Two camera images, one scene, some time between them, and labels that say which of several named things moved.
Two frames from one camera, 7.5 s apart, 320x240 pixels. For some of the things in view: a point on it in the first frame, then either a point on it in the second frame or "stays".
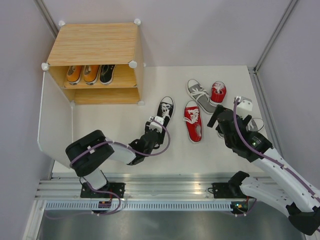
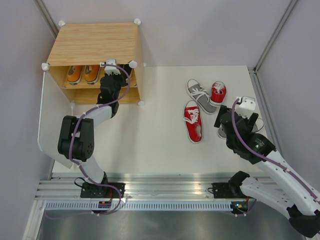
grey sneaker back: x=201 y=96 stays
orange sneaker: x=74 y=74 stays
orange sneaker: x=91 y=73 stays
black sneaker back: x=165 y=109 to x=126 y=67
